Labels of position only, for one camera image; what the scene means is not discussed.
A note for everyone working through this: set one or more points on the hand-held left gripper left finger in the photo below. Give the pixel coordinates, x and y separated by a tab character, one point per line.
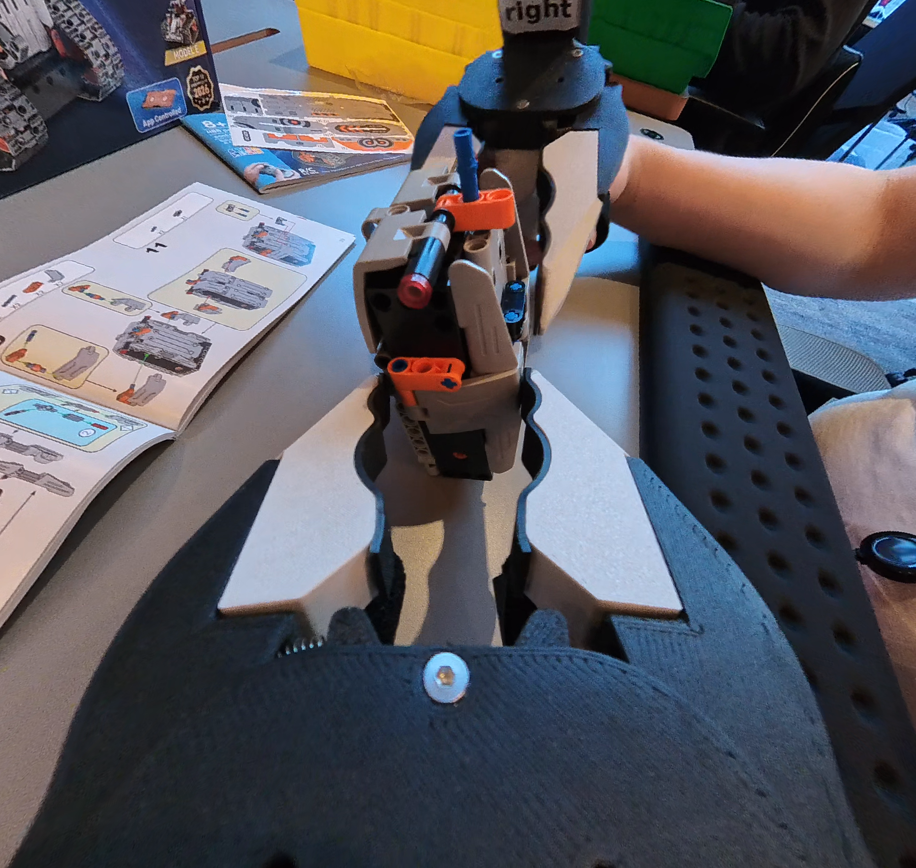
308	532

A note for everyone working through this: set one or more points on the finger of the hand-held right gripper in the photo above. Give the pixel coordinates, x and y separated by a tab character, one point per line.
572	224

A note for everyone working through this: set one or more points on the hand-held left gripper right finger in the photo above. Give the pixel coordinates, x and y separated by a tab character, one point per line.
601	532

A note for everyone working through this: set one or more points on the small black blue connector piece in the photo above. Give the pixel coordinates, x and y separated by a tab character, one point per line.
514	299

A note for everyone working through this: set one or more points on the grey building block robot model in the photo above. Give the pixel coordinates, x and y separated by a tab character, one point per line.
472	410

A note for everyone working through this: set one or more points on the person's right forearm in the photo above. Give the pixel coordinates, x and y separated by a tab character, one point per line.
751	217

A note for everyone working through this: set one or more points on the grey desk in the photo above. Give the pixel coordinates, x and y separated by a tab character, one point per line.
286	396

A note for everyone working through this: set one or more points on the green bin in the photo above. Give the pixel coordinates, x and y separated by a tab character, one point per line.
651	99

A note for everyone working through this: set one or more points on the green plastic bins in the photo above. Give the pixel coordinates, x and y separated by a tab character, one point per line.
658	24

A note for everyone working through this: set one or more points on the black perforated board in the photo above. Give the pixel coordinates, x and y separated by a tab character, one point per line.
751	489

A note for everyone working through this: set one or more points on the yellow plastic bin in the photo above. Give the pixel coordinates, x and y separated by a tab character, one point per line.
372	24

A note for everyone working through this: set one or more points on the white sticker sheet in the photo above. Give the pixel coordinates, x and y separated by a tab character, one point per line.
308	117

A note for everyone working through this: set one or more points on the open instruction manual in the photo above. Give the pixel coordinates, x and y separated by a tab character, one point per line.
143	324

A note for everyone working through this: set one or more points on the person's light shirt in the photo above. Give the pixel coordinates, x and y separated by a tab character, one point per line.
873	453

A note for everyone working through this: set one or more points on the black badge reel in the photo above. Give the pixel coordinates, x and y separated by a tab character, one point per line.
891	553

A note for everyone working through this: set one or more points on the small blue booklet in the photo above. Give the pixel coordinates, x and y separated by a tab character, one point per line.
243	163

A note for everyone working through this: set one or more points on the blue robot kit box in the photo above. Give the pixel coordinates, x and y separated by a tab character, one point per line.
107	38

